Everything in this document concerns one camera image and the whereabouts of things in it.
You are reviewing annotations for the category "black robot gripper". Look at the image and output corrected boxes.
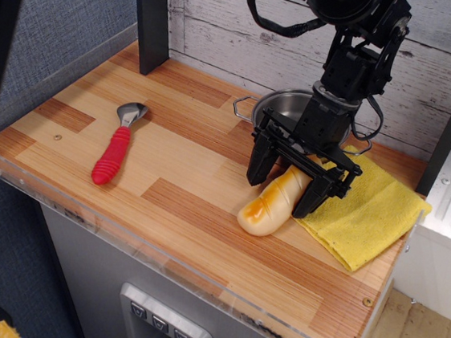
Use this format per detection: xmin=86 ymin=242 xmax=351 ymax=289
xmin=246 ymin=83 xmax=362 ymax=219

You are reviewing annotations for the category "cream bread bun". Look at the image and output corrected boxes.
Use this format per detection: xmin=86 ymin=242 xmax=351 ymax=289
xmin=237 ymin=165 xmax=314 ymax=237

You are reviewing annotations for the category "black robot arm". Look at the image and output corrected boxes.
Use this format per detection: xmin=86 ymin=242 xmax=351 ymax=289
xmin=246 ymin=0 xmax=411 ymax=219

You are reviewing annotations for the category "small steel pot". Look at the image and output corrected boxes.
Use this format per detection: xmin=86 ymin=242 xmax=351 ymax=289
xmin=229 ymin=82 xmax=378 ymax=155

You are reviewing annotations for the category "yellow folded cloth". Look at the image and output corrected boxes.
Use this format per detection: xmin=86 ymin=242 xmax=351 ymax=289
xmin=296 ymin=145 xmax=432 ymax=272

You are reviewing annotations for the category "white side unit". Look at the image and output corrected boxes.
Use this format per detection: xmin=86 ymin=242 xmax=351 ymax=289
xmin=393 ymin=152 xmax=451 ymax=320

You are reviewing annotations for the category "grey toy fridge cabinet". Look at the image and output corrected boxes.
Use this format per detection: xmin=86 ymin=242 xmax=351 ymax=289
xmin=26 ymin=202 xmax=336 ymax=338

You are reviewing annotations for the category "silver dispenser panel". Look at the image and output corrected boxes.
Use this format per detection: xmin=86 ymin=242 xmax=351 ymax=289
xmin=120 ymin=283 xmax=213 ymax=338

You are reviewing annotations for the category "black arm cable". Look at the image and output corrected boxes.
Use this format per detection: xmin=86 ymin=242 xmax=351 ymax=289
xmin=240 ymin=0 xmax=329 ymax=40

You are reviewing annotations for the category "clear acrylic guard rail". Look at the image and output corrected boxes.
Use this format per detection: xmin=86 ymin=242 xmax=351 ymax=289
xmin=0 ymin=7 xmax=442 ymax=338

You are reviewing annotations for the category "red handled metal spoon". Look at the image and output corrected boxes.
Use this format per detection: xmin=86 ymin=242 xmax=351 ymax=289
xmin=91 ymin=102 xmax=148 ymax=185

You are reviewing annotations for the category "dark left post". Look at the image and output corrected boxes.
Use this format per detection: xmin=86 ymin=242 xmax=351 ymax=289
xmin=136 ymin=0 xmax=169 ymax=75

